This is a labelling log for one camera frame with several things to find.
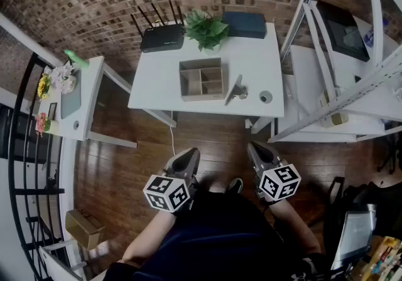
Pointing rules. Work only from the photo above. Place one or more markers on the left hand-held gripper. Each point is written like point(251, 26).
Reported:
point(171, 179)

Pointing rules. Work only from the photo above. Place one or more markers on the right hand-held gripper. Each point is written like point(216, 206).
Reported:
point(276, 179)

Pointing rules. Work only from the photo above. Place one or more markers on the wooden desk organizer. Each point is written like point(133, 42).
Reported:
point(190, 83)

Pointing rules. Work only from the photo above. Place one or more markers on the grey metal binder clip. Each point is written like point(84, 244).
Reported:
point(233, 91)

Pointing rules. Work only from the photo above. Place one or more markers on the person's right forearm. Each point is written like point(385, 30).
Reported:
point(295, 226)

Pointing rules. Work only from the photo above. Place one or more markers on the person's left forearm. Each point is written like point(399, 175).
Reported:
point(147, 239)

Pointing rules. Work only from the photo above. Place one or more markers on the person's black shoe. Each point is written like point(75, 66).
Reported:
point(235, 185)

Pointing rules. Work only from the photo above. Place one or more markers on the person's dark clothing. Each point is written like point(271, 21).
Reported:
point(213, 242)

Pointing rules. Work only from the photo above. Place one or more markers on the round grey desk grommet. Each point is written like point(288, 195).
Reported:
point(265, 96)
point(76, 125)

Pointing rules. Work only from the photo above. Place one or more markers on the beige box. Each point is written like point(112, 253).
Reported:
point(337, 119)

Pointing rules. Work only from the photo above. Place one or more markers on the black bag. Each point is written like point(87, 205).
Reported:
point(361, 198)

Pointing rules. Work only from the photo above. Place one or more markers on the open laptop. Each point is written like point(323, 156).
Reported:
point(353, 235)

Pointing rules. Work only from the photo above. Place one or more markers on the brown cardboard box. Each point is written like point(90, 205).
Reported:
point(83, 229)

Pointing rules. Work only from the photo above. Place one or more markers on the white metal shelf rack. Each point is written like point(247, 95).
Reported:
point(361, 91)

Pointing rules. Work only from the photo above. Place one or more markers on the grey-green desk mat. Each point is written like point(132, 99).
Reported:
point(70, 100)

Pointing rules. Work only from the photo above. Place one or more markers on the small black device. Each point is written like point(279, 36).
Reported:
point(358, 79)

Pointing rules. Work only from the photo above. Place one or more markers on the colourful snack packets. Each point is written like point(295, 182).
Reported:
point(383, 257)

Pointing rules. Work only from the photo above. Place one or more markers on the black metal railing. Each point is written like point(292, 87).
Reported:
point(37, 191)

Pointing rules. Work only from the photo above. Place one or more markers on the black router with antennas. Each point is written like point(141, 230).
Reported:
point(161, 39)

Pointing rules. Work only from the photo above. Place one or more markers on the pink flowers in pot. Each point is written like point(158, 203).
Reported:
point(41, 122)

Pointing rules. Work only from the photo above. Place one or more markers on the white chair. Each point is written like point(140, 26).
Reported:
point(50, 261)

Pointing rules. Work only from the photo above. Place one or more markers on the pale flower bouquet in vase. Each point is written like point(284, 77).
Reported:
point(63, 80)

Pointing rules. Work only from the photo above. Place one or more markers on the green potted plant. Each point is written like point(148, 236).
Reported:
point(205, 31)

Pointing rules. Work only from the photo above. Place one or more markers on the green spray bottle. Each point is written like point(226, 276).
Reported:
point(77, 59)

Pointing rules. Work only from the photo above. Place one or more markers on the dark blue box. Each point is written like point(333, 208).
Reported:
point(245, 25)

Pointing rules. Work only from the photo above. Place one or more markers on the yellow sunflower bouquet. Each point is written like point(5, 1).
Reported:
point(44, 85)

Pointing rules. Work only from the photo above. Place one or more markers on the clear plastic water bottle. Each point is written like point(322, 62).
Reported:
point(369, 37)

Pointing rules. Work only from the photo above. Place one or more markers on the small black picture frame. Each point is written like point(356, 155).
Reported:
point(52, 111)

